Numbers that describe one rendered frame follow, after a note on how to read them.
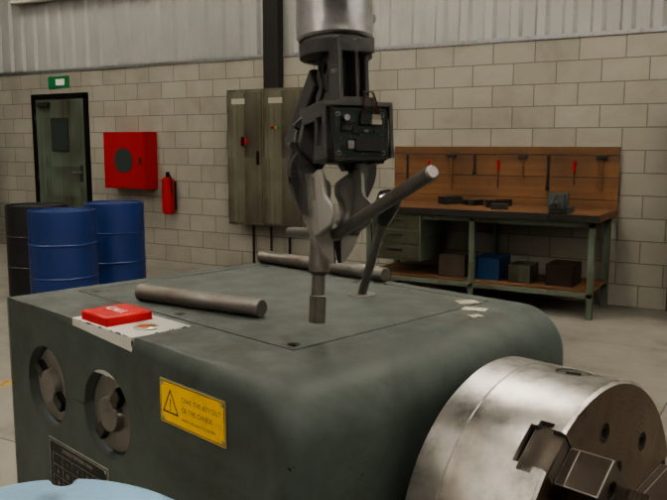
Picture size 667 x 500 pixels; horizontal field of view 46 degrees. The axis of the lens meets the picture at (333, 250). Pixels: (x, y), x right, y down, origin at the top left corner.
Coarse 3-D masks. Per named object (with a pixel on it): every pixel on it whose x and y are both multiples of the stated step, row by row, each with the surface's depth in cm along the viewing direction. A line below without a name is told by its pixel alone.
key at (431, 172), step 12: (432, 168) 60; (408, 180) 62; (420, 180) 61; (432, 180) 60; (396, 192) 64; (408, 192) 63; (372, 204) 68; (384, 204) 67; (360, 216) 71; (372, 216) 69; (288, 228) 90; (300, 228) 86; (336, 228) 76; (348, 228) 74
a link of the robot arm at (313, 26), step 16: (304, 0) 73; (320, 0) 72; (336, 0) 72; (352, 0) 72; (368, 0) 74; (304, 16) 73; (320, 16) 72; (336, 16) 72; (352, 16) 72; (368, 16) 74; (304, 32) 73; (320, 32) 72; (336, 32) 72; (352, 32) 73; (368, 32) 74
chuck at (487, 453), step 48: (528, 384) 74; (576, 384) 73; (624, 384) 75; (480, 432) 71; (528, 432) 69; (576, 432) 69; (624, 432) 76; (480, 480) 68; (528, 480) 66; (624, 480) 77
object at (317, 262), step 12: (312, 240) 81; (312, 252) 81; (312, 264) 81; (324, 264) 81; (312, 276) 82; (324, 276) 81; (312, 288) 81; (324, 288) 81; (312, 300) 81; (324, 300) 81; (312, 312) 81; (324, 312) 81
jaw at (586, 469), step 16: (544, 432) 69; (528, 448) 68; (544, 448) 68; (560, 448) 67; (528, 464) 67; (544, 464) 66; (560, 464) 67; (576, 464) 67; (592, 464) 66; (608, 464) 65; (560, 480) 66; (576, 480) 66; (592, 480) 65; (608, 480) 65; (560, 496) 68; (576, 496) 66; (592, 496) 64; (608, 496) 65; (624, 496) 67; (640, 496) 67
